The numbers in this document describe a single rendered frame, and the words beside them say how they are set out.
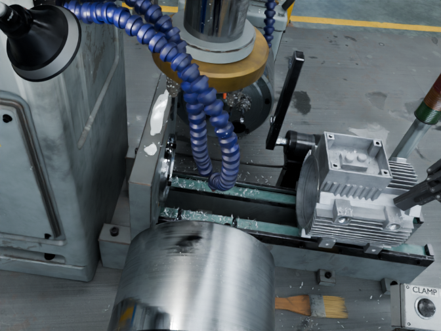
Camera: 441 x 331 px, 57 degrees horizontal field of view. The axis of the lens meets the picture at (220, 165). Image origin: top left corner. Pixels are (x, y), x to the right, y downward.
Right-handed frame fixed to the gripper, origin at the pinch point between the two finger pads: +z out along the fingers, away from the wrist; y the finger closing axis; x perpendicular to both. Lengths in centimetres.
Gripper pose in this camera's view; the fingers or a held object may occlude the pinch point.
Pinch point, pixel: (414, 197)
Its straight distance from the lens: 85.1
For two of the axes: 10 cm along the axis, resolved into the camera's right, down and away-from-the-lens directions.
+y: -0.8, 7.4, -6.6
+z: -6.1, 4.9, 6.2
